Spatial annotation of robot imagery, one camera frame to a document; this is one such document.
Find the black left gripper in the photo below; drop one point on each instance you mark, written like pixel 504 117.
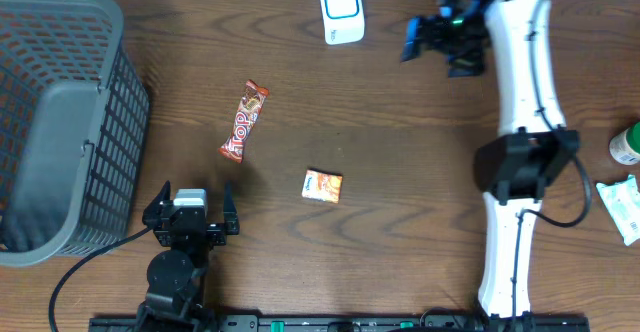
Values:
pixel 217 237

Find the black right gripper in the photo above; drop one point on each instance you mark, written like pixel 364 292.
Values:
pixel 468 63

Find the orange chocolate bar wrapper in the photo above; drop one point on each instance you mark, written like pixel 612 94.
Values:
pixel 247 115

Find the orange snack packet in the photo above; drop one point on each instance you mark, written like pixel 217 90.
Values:
pixel 322 186

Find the green lid jar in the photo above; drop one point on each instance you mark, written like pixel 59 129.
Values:
pixel 624 148

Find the light green wet wipes pack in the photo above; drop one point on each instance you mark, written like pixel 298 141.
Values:
pixel 621 200

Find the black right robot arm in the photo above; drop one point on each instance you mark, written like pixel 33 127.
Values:
pixel 533 143

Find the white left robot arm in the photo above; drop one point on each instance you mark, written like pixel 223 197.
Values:
pixel 173 301

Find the white barcode scanner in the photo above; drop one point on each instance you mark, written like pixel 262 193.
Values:
pixel 343 21

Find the grey plastic basket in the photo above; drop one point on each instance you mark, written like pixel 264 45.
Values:
pixel 74 118

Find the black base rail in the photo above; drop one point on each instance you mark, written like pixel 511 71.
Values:
pixel 431 322

